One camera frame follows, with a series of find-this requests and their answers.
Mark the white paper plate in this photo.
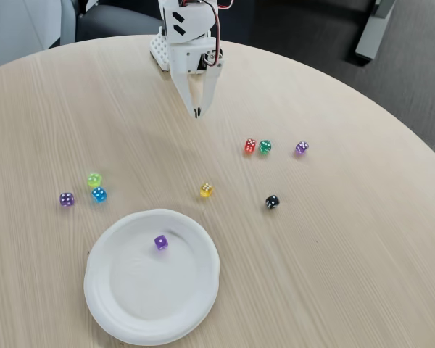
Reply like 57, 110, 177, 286
83, 207, 221, 346

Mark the blue translucent die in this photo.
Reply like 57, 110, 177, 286
91, 186, 108, 204

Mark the grey desk leg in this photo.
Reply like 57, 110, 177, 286
355, 0, 397, 61

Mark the dark grey chair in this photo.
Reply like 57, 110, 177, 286
75, 2, 162, 43

